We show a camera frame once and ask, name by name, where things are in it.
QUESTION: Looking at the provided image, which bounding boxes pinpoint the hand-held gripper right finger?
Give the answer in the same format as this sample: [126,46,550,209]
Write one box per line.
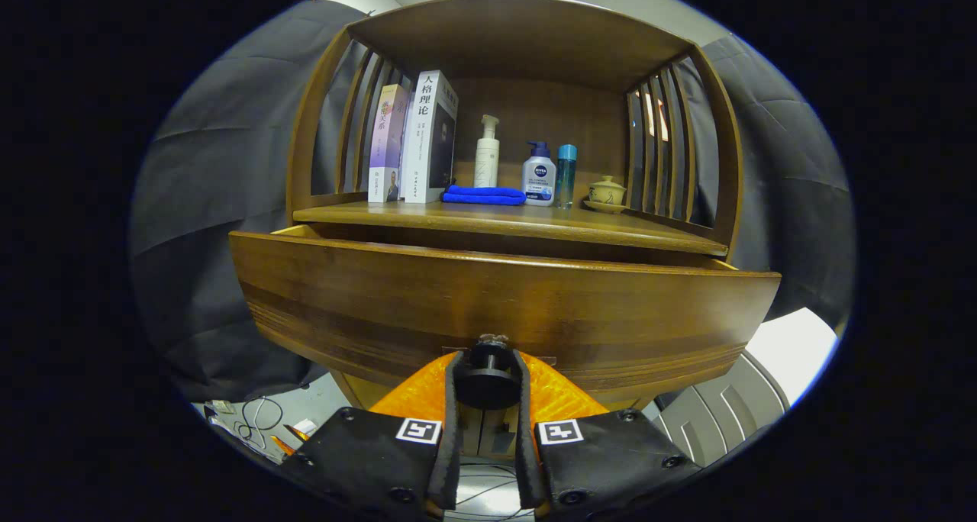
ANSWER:
[511,350,703,520]

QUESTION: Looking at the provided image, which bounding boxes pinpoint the folded blue cloth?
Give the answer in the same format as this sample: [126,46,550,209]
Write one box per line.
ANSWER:
[441,185,527,206]

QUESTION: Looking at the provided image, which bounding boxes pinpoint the wooden countertop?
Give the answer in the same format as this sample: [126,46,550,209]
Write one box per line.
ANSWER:
[292,198,730,257]

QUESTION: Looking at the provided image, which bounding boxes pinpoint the white pump bottle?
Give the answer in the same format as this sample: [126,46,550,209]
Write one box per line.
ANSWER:
[473,114,501,189]

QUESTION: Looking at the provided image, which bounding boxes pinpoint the black drawer knob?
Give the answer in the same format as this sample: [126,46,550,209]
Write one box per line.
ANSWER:
[454,333,524,410]

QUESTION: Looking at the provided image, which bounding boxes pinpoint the white and black book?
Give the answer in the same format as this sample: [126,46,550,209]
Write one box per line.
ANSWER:
[401,69,459,205]

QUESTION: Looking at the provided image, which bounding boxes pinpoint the beige lidded ceramic cup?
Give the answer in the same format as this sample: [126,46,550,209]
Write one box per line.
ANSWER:
[584,176,628,214]

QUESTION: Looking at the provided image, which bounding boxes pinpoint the purple book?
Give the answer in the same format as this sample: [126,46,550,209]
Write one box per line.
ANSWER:
[368,84,411,204]

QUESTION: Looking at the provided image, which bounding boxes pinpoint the brown wooden cabinet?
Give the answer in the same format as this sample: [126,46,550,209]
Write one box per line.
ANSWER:
[286,0,745,462]

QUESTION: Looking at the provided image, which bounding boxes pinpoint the teal glass bottle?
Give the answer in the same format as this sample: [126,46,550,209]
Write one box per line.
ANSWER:
[555,144,578,209]

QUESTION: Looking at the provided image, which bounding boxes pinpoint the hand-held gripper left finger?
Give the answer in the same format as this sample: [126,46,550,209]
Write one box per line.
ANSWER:
[276,351,465,520]

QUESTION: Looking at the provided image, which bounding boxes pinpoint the black backdrop cloth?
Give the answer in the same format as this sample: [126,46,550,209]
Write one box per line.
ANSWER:
[128,0,856,404]

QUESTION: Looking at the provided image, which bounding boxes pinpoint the white flat panel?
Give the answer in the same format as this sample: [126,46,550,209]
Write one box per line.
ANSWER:
[744,307,840,408]

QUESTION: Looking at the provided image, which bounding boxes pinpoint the grey ridged panel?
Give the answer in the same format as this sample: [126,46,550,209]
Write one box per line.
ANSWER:
[655,350,791,469]

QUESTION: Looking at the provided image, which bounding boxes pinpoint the white bottle with blue cap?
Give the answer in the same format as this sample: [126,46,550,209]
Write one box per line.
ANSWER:
[521,141,556,207]

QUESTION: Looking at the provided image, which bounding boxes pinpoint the brown wooden drawer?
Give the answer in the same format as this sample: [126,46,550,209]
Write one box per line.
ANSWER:
[229,224,782,412]

